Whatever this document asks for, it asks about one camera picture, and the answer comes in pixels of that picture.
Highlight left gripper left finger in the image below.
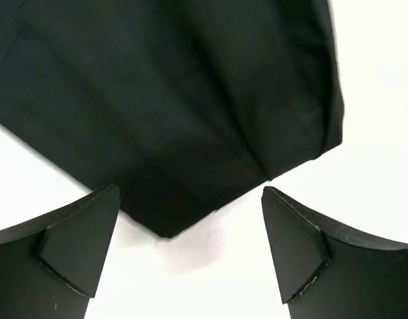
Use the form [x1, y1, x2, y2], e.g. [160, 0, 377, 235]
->
[0, 185, 121, 319]

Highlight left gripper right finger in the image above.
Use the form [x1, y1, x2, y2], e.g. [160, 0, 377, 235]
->
[261, 187, 408, 319]

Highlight black pleated skirt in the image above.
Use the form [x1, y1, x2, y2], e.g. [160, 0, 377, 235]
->
[0, 0, 344, 238]

